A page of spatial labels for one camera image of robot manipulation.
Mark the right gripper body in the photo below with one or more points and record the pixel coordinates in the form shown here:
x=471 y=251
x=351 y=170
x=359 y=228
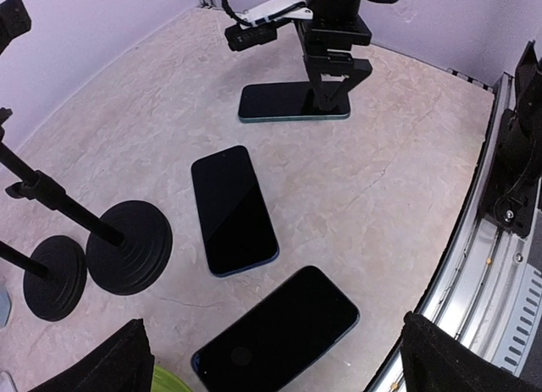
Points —
x=328 y=45

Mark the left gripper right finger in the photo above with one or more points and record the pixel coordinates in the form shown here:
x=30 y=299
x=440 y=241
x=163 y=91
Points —
x=433 y=361

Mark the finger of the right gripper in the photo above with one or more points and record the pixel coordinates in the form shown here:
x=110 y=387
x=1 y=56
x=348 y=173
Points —
x=315 y=74
x=352 y=73

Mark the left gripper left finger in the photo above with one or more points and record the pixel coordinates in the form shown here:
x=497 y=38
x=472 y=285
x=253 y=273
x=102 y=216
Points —
x=123 y=362

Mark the short black clamp stand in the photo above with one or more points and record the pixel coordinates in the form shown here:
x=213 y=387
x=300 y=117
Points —
x=128 y=247

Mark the black phone blue case bottom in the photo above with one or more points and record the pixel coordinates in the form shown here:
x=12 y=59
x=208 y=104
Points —
x=280 y=337

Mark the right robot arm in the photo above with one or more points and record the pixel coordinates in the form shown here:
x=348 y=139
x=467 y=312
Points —
x=334 y=11

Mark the tall black clamp stand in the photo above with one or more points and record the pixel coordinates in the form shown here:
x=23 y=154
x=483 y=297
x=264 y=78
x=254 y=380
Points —
x=55 y=276

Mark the green plate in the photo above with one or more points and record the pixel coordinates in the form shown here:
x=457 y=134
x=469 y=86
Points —
x=165 y=381

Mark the light blue mug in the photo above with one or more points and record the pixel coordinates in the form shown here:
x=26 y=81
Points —
x=5 y=307

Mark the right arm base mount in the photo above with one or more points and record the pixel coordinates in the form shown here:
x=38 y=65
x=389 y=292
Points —
x=510 y=194

